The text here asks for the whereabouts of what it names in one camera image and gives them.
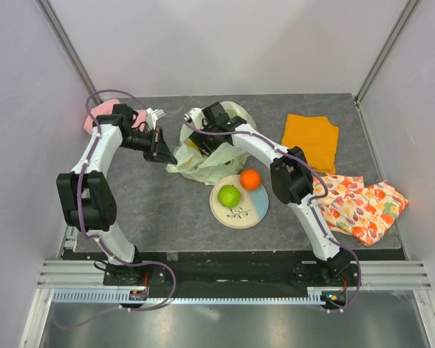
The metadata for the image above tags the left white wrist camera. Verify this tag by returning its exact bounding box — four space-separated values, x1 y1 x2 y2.
145 108 165 130

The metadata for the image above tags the white slotted cable duct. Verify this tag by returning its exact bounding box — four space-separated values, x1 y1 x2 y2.
52 289 345 305

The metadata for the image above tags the yellow fake banana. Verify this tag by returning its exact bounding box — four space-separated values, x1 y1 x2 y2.
187 139 199 149

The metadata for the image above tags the orange folded cloth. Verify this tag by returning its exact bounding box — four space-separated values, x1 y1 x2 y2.
281 114 339 174

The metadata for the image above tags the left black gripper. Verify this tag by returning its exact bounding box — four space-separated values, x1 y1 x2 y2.
119 127 177 165

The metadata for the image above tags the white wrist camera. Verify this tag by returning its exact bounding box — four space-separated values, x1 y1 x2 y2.
183 107 204 128
145 108 165 130

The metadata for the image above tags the purple cable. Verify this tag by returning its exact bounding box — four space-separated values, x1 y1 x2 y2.
50 88 178 330
183 114 363 315

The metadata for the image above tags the floral patterned cloth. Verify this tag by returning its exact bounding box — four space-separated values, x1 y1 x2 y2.
318 174 408 246

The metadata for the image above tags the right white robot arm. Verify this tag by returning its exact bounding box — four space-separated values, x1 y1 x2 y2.
183 102 347 286

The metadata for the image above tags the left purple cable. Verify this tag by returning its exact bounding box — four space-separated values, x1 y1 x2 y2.
50 88 178 330

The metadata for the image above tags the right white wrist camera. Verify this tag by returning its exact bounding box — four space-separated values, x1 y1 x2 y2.
183 107 204 128

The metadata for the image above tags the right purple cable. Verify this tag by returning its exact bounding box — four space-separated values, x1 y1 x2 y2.
183 114 363 315

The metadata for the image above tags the pink cloth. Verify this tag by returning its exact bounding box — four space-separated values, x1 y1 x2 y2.
83 99 146 135

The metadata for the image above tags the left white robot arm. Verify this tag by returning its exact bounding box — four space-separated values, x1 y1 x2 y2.
56 104 177 285

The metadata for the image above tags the fake orange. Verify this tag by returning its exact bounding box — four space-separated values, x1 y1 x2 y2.
239 169 261 191

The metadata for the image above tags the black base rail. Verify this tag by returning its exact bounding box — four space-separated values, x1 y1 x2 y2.
96 249 367 291

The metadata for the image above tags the green fake apple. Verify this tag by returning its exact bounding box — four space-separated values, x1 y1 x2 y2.
217 185 241 209

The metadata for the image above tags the cream and blue plate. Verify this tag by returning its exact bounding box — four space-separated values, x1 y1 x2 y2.
209 175 269 229

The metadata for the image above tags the light green plastic bag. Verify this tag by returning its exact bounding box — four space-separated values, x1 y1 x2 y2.
165 101 257 186

